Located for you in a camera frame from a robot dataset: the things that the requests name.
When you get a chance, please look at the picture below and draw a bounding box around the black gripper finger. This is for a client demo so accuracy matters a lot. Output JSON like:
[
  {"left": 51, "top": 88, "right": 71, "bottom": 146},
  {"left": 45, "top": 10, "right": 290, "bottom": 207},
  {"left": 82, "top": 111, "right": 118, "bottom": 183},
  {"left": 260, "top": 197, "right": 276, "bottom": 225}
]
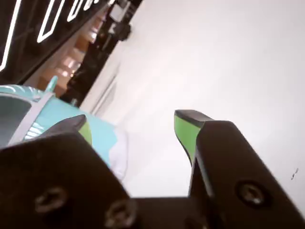
[
  {"left": 173, "top": 109, "right": 305, "bottom": 229},
  {"left": 0, "top": 114, "right": 138, "bottom": 229}
]

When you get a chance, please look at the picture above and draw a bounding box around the teal animal-shaped bin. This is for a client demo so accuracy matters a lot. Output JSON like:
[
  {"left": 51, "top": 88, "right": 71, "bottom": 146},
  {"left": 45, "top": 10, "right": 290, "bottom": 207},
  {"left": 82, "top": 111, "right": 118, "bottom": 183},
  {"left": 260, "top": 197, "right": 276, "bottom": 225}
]
[{"left": 0, "top": 76, "right": 129, "bottom": 182}]

